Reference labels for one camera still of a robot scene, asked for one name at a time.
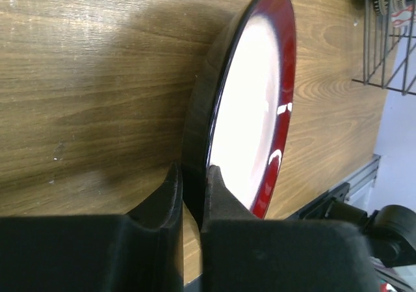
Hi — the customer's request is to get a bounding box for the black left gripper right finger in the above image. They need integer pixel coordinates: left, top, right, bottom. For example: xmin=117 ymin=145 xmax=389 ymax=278
xmin=200 ymin=165 xmax=257 ymax=233

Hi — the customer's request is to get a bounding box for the red rimmed plate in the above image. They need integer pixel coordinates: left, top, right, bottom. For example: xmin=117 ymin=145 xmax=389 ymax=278
xmin=181 ymin=0 xmax=296 ymax=224

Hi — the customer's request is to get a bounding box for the black wire dish rack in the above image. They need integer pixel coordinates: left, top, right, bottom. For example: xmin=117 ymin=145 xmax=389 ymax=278
xmin=352 ymin=0 xmax=415 ymax=96

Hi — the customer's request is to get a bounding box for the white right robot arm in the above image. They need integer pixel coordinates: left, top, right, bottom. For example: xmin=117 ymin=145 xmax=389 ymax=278
xmin=289 ymin=182 xmax=415 ymax=268

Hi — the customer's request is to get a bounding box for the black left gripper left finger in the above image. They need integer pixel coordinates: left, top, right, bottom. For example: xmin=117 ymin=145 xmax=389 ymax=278
xmin=127 ymin=163 xmax=183 ymax=236

